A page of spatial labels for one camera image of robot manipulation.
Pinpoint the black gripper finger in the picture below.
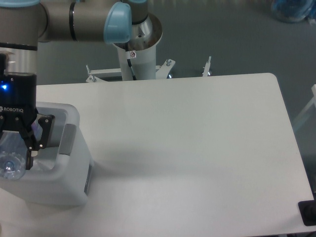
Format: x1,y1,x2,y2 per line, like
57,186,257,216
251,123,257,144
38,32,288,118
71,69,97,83
20,114,55,170

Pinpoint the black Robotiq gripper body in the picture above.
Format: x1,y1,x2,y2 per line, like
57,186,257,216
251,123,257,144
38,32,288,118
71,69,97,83
0,53,38,137

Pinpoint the clear plastic water bottle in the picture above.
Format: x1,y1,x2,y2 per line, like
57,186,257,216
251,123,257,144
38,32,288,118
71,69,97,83
0,131,38,180

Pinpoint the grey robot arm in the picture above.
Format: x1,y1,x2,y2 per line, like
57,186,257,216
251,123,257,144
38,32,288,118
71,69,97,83
0,0,148,175

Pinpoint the white trash can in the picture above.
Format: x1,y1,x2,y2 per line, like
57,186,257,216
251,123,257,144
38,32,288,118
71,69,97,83
0,102,93,205

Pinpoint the blue plastic bag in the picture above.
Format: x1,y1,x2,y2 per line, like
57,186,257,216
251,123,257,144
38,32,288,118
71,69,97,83
271,0,316,23

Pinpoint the black device at table edge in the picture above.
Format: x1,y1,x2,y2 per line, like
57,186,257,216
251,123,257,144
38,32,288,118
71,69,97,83
298,200,316,226

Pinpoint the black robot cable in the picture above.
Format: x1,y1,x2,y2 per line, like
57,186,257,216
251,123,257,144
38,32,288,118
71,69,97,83
124,41,138,81

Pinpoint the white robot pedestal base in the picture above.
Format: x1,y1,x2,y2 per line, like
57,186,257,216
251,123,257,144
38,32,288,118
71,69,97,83
85,12,212,83

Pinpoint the white frame at right edge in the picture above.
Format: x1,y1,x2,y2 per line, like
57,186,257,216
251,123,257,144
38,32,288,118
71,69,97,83
292,84,316,132

